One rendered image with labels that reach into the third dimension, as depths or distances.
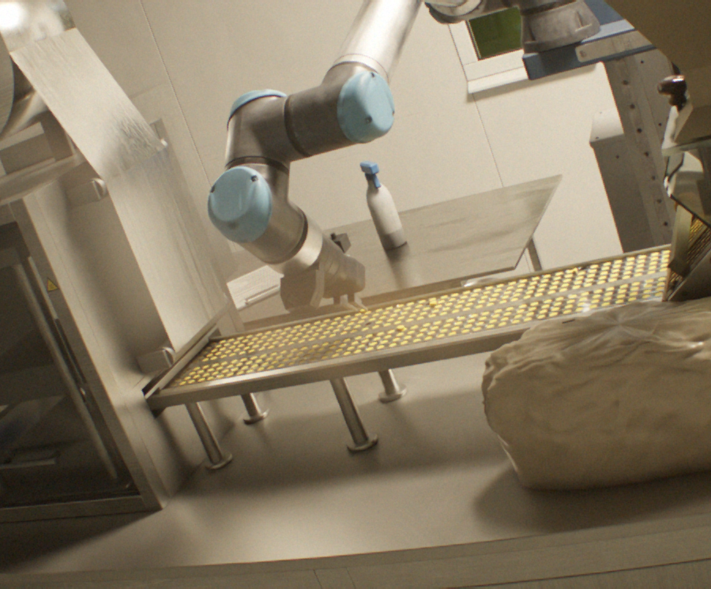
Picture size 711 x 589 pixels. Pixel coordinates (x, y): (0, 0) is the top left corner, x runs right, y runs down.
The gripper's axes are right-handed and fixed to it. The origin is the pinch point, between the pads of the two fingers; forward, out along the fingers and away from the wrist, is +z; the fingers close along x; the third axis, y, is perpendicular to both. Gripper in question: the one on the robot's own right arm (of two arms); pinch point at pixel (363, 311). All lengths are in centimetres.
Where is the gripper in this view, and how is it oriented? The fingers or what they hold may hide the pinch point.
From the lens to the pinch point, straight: 168.3
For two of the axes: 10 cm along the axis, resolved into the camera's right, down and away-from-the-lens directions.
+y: -0.1, -9.2, 3.9
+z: 4.5, 3.4, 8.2
